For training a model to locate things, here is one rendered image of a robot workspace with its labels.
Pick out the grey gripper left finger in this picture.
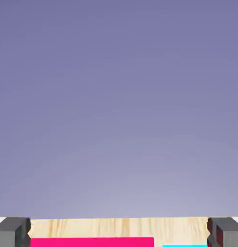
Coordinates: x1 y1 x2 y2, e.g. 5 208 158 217
0 217 32 247

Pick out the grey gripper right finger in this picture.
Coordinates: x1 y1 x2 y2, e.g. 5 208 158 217
207 217 238 247

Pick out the large cyan box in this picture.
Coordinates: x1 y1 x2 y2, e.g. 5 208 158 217
162 244 208 247

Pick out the large pink box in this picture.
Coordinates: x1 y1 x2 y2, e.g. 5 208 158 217
31 237 155 247

